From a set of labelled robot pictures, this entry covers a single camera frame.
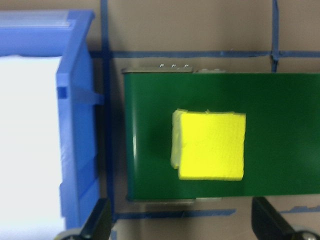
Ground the yellow foam block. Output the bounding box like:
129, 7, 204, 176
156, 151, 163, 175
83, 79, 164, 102
170, 108, 247, 181

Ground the green belt conveyor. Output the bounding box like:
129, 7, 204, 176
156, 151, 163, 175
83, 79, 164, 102
121, 64, 320, 205

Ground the blue plastic storage bin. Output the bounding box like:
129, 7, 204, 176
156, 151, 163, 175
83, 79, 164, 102
0, 9, 105, 240

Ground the white foam pad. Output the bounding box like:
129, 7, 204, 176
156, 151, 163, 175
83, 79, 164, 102
0, 55, 63, 240

